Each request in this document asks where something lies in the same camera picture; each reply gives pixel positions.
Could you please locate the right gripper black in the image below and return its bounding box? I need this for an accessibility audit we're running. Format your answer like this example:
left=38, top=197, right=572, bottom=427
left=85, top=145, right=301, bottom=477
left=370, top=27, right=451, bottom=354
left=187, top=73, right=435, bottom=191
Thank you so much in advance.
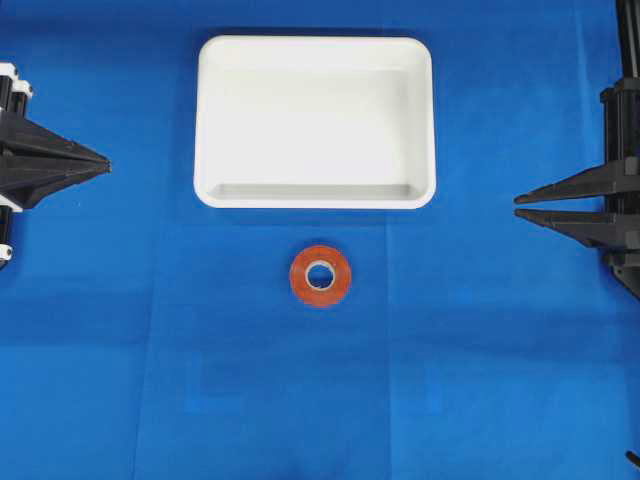
left=514, top=77, right=639, bottom=293

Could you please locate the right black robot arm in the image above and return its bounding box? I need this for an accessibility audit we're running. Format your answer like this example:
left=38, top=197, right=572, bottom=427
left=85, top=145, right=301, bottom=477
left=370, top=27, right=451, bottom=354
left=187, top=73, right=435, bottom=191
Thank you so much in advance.
left=514, top=1, right=639, bottom=296

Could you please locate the orange tape roll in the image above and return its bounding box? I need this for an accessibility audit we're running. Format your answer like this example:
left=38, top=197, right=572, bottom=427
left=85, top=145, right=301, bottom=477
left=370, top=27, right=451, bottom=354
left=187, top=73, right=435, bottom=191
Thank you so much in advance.
left=289, top=245, right=352, bottom=308

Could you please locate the blue table cloth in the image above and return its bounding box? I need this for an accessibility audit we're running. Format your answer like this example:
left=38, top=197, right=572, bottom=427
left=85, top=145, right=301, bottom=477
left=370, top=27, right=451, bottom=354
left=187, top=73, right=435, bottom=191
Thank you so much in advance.
left=1, top=1, right=639, bottom=479

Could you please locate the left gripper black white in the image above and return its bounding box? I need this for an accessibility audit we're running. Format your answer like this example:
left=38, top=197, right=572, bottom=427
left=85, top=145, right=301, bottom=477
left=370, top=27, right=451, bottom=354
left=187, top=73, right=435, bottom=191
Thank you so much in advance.
left=0, top=62, right=112, bottom=271

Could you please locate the white rectangular plastic case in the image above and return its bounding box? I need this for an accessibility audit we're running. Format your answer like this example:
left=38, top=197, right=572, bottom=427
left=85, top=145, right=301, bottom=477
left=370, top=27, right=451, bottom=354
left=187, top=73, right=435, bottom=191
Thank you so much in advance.
left=193, top=35, right=437, bottom=210

